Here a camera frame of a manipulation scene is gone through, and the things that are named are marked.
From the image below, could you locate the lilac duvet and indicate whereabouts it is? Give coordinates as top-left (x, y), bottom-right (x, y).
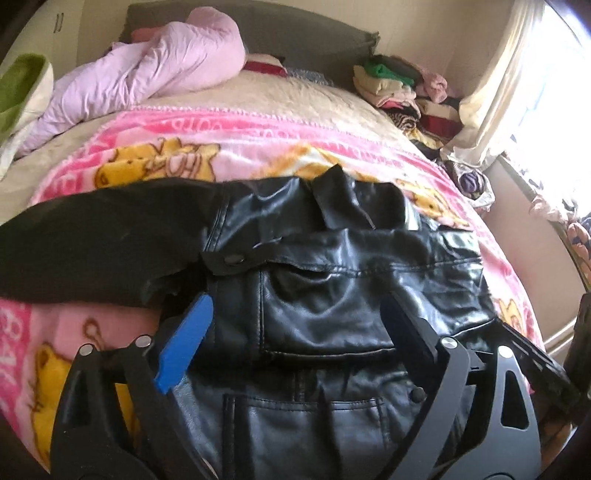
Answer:
top-left (16, 7), bottom-right (247, 155)

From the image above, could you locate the bag of purple cloth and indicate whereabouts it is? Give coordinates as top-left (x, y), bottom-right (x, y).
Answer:
top-left (445, 159), bottom-right (496, 213)

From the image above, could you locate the beige bedspread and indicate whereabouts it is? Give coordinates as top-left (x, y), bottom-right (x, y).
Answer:
top-left (0, 71), bottom-right (439, 227)

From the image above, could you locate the stack of folded clothes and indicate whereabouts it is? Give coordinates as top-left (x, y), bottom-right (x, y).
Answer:
top-left (353, 54), bottom-right (467, 160)

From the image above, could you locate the green and white cloth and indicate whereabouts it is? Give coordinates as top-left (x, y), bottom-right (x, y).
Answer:
top-left (0, 53), bottom-right (55, 178)

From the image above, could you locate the black leather jacket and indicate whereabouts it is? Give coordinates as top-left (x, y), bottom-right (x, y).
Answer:
top-left (0, 164), bottom-right (509, 480)

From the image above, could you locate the pink printed blanket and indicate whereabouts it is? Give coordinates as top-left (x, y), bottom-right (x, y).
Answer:
top-left (0, 107), bottom-right (543, 472)

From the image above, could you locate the cream curtain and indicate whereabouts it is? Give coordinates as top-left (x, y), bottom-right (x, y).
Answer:
top-left (441, 0), bottom-right (548, 167)

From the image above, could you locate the red and white pillow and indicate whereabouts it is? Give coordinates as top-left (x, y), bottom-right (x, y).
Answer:
top-left (242, 53), bottom-right (289, 78)

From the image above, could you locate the floral cloth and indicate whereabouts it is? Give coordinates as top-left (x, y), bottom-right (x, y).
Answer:
top-left (529, 185), bottom-right (591, 278)

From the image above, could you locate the cream wardrobe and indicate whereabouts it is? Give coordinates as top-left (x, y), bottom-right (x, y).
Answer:
top-left (0, 0), bottom-right (132, 75)

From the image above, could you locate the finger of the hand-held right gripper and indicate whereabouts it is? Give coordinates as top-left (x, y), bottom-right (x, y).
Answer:
top-left (495, 318), bottom-right (583, 416)

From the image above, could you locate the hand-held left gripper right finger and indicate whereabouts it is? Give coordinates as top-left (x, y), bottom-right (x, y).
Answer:
top-left (378, 293), bottom-right (543, 480)

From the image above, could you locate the grey headboard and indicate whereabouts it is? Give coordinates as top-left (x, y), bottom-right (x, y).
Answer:
top-left (121, 1), bottom-right (380, 86)

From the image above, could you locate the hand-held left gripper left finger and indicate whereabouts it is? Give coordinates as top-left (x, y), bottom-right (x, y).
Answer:
top-left (51, 293), bottom-right (218, 480)

